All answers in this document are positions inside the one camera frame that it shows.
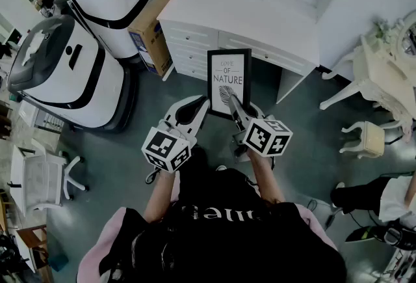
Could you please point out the white low cabinet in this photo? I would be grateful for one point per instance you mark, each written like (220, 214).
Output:
(42, 115)

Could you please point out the white mesh office chair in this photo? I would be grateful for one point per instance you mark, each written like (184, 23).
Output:
(39, 177)

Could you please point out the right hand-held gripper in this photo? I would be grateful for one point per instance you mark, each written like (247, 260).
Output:
(268, 137)

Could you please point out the person's left forearm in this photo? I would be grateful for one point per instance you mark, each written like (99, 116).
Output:
(159, 197)

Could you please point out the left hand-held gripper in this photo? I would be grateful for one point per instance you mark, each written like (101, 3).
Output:
(162, 145)

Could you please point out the cream framed oval mirror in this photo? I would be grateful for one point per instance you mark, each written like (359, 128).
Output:
(401, 34)

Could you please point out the white grey robot with paper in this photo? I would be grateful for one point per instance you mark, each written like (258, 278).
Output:
(81, 86)

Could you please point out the white desk with hutch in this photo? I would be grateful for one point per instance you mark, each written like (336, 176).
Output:
(247, 11)

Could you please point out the brown cardboard box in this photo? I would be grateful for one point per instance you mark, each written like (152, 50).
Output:
(152, 31)

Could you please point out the cream ornate stool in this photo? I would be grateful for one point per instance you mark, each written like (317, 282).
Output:
(373, 138)

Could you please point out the brown wooden table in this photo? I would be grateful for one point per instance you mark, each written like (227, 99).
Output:
(32, 236)

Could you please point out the person's right sneaker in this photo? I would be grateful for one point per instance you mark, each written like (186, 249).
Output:
(221, 168)

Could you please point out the black framed nature print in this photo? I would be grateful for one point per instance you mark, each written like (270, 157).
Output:
(227, 70)

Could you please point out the person's pink jacket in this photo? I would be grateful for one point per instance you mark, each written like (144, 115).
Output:
(94, 252)

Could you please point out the person's black clothed body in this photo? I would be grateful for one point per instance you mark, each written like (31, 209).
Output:
(227, 242)

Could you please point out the small flower arrangement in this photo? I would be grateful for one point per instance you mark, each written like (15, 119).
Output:
(385, 28)

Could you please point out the person's right forearm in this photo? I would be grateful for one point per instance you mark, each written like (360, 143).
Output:
(266, 181)

